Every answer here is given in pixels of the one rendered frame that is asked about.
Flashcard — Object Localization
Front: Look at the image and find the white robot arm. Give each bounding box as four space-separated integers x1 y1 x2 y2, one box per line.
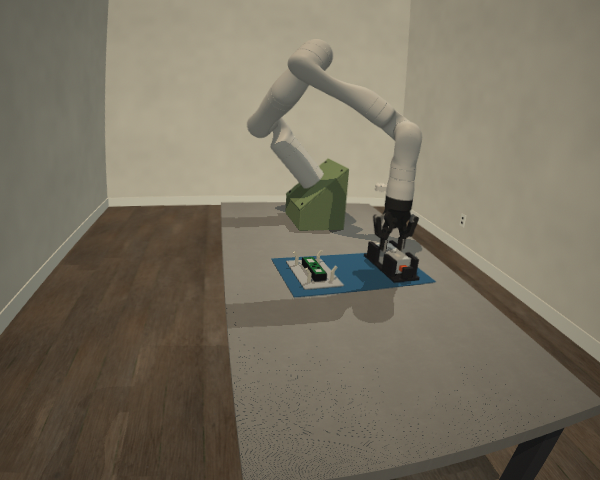
247 39 422 201

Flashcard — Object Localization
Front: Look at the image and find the blue flat mat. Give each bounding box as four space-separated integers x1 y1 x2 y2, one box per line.
276 241 436 298

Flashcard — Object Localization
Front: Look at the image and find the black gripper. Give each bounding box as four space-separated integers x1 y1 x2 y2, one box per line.
373 196 419 253

